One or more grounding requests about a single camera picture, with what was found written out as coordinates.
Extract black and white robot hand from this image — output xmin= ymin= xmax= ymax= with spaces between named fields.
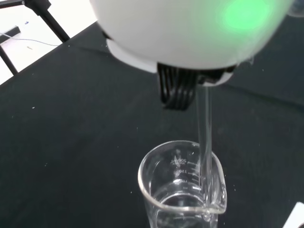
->
xmin=89 ymin=0 xmax=295 ymax=112

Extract clear glass beaker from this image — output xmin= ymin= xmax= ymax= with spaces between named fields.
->
xmin=137 ymin=140 xmax=228 ymax=228

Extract white test tube rack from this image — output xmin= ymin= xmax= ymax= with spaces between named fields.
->
xmin=282 ymin=201 xmax=304 ymax=228

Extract black tripod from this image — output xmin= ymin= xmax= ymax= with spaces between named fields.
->
xmin=0 ymin=0 xmax=71 ymax=75

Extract black cloth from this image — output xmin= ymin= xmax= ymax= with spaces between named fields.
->
xmin=0 ymin=14 xmax=304 ymax=228

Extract thin white cable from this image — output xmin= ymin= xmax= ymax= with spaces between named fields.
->
xmin=0 ymin=32 xmax=59 ymax=47

